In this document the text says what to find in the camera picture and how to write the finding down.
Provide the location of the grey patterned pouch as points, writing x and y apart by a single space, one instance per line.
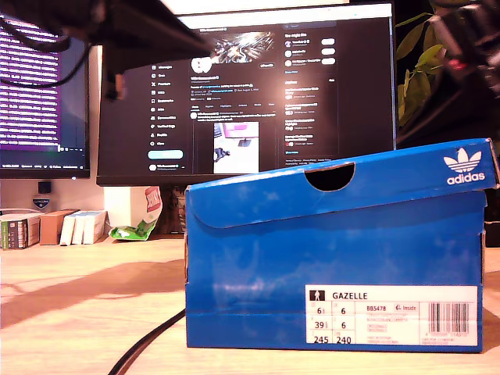
179 207

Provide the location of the small black plug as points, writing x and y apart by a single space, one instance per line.
45 186

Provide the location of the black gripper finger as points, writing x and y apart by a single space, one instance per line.
164 27
148 56
474 70

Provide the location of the brown cardboard box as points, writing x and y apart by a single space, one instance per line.
51 228

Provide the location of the white and blue box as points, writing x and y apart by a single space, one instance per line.
93 228
66 230
78 230

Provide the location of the leafy plant in dark pot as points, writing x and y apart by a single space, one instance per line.
420 84

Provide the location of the large black Huawei monitor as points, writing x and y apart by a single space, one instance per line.
176 117

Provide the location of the green Jenkki gum bag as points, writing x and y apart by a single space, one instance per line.
144 226

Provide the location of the blue shield sticker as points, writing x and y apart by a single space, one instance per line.
41 203

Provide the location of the blue Adidas shoebox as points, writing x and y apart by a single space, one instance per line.
273 265

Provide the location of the black monitor with purple text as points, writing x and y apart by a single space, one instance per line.
70 97

